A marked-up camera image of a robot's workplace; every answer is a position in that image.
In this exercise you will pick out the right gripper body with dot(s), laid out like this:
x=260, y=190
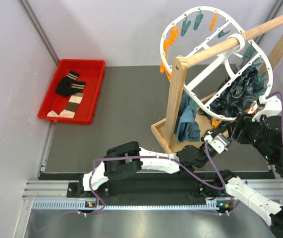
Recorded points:
x=250, y=129

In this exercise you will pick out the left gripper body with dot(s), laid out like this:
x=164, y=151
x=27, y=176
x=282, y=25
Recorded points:
x=214, y=136

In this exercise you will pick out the white clip hanger frame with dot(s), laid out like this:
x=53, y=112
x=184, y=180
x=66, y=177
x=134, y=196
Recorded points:
x=246, y=49

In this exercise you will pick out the beige brown sock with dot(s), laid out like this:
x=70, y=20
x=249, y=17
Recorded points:
x=70, y=109

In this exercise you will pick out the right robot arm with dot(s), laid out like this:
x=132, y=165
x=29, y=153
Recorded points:
x=266, y=136

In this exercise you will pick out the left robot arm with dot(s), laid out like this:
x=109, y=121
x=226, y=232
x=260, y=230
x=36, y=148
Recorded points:
x=129, y=158

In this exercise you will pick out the teal cloth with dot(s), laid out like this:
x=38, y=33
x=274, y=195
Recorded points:
x=186, y=128

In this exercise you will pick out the dark patterned cloth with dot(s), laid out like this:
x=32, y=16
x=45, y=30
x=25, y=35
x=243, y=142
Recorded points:
x=240, y=95

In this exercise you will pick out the wooden rack stand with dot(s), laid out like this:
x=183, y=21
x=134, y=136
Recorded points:
x=181, y=65

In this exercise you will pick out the red plastic tray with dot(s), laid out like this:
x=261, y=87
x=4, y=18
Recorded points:
x=92, y=73

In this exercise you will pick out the black striped sock lower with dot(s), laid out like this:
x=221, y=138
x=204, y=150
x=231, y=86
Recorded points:
x=70, y=88

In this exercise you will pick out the black striped sock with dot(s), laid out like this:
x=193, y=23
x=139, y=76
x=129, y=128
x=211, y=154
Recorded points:
x=70, y=88
x=70, y=77

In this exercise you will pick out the black striped sock upper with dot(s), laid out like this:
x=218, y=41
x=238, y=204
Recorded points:
x=70, y=77

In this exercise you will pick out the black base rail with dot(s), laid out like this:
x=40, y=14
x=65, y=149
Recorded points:
x=151, y=189

